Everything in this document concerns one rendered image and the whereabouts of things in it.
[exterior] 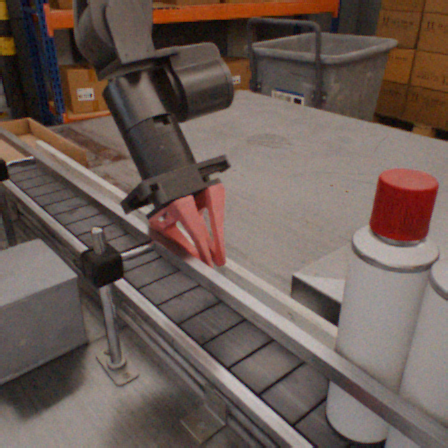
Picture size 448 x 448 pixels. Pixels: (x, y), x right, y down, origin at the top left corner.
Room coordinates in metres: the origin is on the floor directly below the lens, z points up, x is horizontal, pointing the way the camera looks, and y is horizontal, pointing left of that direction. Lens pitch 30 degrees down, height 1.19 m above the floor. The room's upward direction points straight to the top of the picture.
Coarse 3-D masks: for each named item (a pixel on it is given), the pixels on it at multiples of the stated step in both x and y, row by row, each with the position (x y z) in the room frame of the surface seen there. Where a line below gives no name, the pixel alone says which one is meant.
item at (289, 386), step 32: (32, 192) 0.67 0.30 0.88; (64, 192) 0.67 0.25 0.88; (64, 224) 0.57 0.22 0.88; (96, 224) 0.57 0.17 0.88; (160, 256) 0.49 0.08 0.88; (160, 288) 0.42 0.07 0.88; (192, 288) 0.42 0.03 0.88; (192, 320) 0.37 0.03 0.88; (224, 320) 0.37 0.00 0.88; (224, 352) 0.32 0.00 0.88; (256, 352) 0.32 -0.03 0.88; (288, 352) 0.32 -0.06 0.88; (256, 384) 0.28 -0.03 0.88; (288, 384) 0.28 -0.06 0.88; (320, 384) 0.28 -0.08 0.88; (288, 416) 0.25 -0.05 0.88; (320, 416) 0.25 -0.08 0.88
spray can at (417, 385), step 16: (432, 272) 0.22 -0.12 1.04; (432, 288) 0.21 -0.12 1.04; (432, 304) 0.21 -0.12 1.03; (432, 320) 0.20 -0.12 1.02; (416, 336) 0.21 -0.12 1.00; (432, 336) 0.20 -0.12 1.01; (416, 352) 0.21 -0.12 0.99; (432, 352) 0.20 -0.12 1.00; (416, 368) 0.21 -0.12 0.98; (432, 368) 0.20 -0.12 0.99; (400, 384) 0.22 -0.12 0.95; (416, 384) 0.20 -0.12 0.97; (432, 384) 0.19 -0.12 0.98; (416, 400) 0.20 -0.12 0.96; (432, 400) 0.19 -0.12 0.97; (432, 416) 0.19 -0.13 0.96; (400, 432) 0.20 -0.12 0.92
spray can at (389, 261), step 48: (384, 192) 0.24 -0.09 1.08; (432, 192) 0.24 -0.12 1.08; (384, 240) 0.24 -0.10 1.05; (432, 240) 0.25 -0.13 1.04; (384, 288) 0.23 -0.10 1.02; (336, 336) 0.25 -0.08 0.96; (384, 336) 0.23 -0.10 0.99; (384, 384) 0.22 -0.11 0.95; (336, 432) 0.23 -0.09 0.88; (384, 432) 0.23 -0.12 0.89
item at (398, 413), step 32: (0, 128) 0.74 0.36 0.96; (96, 192) 0.50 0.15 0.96; (128, 224) 0.42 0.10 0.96; (192, 256) 0.36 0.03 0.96; (224, 288) 0.31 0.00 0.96; (256, 320) 0.28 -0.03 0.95; (288, 320) 0.27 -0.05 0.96; (320, 352) 0.24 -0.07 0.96; (352, 384) 0.21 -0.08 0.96; (384, 416) 0.19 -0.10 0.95; (416, 416) 0.19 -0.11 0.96
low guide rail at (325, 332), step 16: (64, 160) 0.72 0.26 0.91; (80, 176) 0.68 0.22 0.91; (96, 176) 0.66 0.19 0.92; (112, 192) 0.60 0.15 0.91; (144, 208) 0.55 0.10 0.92; (224, 272) 0.42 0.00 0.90; (240, 272) 0.40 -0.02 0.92; (256, 288) 0.38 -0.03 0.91; (272, 288) 0.37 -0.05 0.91; (272, 304) 0.36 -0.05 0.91; (288, 304) 0.35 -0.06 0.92; (304, 320) 0.33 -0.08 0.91; (320, 320) 0.33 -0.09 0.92; (320, 336) 0.32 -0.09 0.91
